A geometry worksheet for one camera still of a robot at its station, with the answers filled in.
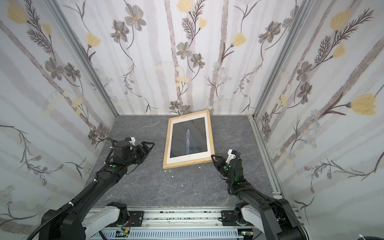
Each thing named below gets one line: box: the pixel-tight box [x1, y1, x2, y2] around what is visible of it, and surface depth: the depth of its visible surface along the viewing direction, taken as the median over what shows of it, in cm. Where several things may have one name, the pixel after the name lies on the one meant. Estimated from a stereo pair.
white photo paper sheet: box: [170, 117, 208, 158], surface depth 108 cm
